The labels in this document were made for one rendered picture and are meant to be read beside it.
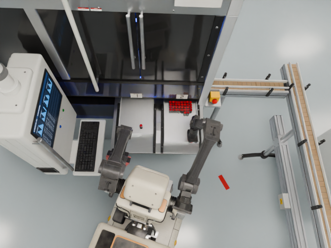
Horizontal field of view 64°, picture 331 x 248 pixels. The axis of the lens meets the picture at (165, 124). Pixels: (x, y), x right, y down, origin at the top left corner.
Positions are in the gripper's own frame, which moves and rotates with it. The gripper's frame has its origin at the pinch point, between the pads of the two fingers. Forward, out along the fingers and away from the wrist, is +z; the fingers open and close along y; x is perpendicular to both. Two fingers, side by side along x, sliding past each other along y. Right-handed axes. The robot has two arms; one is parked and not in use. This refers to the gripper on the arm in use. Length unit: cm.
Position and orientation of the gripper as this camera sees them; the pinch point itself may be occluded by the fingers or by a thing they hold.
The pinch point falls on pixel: (190, 141)
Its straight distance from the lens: 196.0
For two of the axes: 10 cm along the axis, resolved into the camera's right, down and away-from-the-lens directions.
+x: -10.0, -0.1, -0.4
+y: -0.2, -8.3, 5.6
